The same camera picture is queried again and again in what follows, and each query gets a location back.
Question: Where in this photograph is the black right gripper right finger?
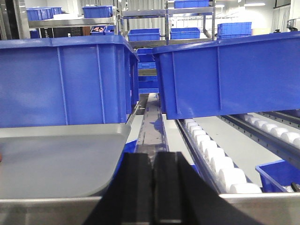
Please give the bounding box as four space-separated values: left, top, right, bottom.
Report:
154 152 258 225

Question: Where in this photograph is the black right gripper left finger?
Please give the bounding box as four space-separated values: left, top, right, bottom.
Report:
84 153 152 225

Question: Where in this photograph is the blue bin shelf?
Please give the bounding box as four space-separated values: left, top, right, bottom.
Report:
26 7 62 21
82 6 113 18

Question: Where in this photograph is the blue bin top shelf left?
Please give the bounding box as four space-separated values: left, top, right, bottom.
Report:
26 7 62 21

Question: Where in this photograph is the white roller track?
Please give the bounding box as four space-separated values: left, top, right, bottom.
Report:
218 113 300 168
175 119 262 194

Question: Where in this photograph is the grey metal tray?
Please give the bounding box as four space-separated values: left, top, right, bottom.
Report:
0 124 131 199

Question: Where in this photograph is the blue bin lower right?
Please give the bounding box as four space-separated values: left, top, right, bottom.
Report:
255 160 300 193

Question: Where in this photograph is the large blue bin left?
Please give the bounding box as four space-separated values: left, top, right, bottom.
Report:
0 35 138 128

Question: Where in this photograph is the large blue bin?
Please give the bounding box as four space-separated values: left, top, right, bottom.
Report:
0 35 138 128
153 31 300 120

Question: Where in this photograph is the large blue bin right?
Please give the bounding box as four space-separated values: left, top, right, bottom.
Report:
153 31 300 120

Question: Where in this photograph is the blue background bin right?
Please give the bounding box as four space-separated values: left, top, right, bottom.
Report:
170 27 201 40

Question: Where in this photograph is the blue background bin centre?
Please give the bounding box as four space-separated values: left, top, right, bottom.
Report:
128 28 160 41

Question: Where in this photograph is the blue background bin stacked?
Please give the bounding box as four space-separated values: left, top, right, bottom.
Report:
217 22 252 39

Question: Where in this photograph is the background steel shelving rack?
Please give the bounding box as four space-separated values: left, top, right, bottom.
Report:
13 0 216 48

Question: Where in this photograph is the dark centre rail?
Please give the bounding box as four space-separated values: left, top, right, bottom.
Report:
135 93 169 163

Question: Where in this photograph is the steel shelf front rail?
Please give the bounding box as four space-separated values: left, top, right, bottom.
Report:
0 193 300 225

